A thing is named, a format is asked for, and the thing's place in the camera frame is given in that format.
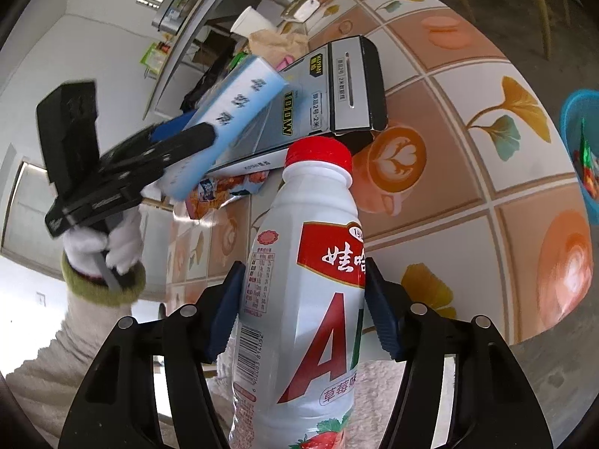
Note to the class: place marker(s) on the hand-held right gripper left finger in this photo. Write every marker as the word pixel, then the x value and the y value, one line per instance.
pixel 224 308

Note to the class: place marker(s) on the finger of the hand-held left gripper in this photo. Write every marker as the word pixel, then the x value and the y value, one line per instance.
pixel 192 138
pixel 166 128

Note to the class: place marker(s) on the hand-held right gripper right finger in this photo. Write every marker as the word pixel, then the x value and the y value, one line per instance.
pixel 381 318

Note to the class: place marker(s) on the light blue carton box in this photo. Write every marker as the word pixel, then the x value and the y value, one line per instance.
pixel 243 98

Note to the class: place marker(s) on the white drink bottle red cap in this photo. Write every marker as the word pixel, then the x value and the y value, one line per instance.
pixel 299 252

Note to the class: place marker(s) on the red plastic wrapper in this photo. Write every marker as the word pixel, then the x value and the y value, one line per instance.
pixel 590 175

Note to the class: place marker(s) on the green foil wrapper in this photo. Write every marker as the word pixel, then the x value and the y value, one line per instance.
pixel 584 142

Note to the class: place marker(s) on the blue plastic basket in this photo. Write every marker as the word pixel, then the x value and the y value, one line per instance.
pixel 568 121

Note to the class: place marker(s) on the person's left forearm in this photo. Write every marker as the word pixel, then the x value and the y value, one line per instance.
pixel 47 365

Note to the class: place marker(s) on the person's left hand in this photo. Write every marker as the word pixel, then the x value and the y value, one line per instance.
pixel 84 243

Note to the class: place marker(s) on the black cloth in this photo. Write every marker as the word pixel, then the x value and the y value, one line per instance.
pixel 199 93

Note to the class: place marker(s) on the cartoon print snack packet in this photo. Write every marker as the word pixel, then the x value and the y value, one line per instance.
pixel 220 194

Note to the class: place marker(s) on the green food packet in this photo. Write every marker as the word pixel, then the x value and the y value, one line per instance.
pixel 153 58

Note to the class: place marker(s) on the brown cardboard box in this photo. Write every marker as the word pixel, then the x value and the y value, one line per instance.
pixel 210 51

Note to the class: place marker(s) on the green snack packet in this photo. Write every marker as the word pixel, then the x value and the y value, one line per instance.
pixel 238 59

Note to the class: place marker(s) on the grey side table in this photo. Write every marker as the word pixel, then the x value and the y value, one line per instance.
pixel 196 23

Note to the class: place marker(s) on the metal cooking pot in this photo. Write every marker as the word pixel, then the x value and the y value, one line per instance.
pixel 175 7

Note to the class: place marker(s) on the white paper cup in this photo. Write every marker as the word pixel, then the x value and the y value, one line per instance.
pixel 250 21

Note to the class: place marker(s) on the grey and black box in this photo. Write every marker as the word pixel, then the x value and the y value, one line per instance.
pixel 337 89

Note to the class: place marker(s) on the small white pack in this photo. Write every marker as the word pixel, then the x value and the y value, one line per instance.
pixel 306 9

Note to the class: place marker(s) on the patterned tablecloth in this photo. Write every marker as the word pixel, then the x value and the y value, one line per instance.
pixel 468 79

